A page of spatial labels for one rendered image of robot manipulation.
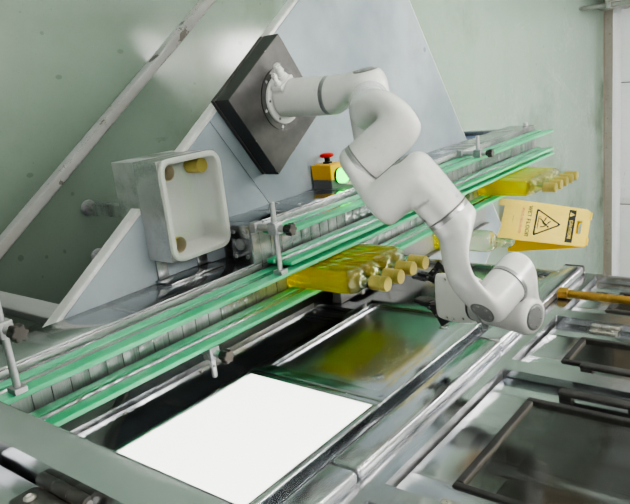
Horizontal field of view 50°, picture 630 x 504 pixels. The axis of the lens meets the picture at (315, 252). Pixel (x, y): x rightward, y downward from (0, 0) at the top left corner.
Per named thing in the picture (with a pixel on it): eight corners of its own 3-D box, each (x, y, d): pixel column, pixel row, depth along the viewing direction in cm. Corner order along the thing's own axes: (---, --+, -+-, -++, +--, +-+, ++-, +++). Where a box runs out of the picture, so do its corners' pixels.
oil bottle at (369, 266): (301, 279, 172) (371, 289, 158) (299, 258, 170) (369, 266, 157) (315, 273, 176) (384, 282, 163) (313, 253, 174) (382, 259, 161)
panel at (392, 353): (79, 485, 113) (218, 557, 92) (75, 469, 112) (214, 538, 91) (371, 308, 180) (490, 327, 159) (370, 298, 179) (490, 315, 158)
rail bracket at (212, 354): (182, 373, 143) (226, 385, 135) (177, 343, 141) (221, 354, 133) (196, 366, 146) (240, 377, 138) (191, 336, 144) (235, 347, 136)
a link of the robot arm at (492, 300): (448, 204, 127) (519, 287, 128) (406, 246, 122) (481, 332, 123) (472, 190, 120) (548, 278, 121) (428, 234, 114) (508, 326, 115)
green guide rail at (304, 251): (266, 262, 160) (292, 265, 155) (266, 258, 160) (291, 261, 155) (535, 149, 290) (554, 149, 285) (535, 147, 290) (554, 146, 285)
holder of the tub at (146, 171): (154, 283, 151) (176, 287, 146) (132, 162, 144) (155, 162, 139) (209, 262, 164) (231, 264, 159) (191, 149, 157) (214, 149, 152)
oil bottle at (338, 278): (287, 286, 167) (357, 296, 154) (284, 265, 166) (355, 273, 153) (301, 280, 172) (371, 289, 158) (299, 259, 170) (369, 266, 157)
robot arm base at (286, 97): (251, 83, 162) (301, 79, 152) (277, 52, 168) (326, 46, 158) (280, 133, 171) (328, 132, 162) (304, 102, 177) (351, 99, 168)
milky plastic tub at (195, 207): (150, 261, 149) (176, 264, 144) (132, 161, 144) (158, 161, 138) (207, 241, 162) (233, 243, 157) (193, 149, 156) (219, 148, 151)
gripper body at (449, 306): (495, 322, 136) (453, 310, 145) (494, 274, 134) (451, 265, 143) (471, 333, 132) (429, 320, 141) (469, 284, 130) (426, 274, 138)
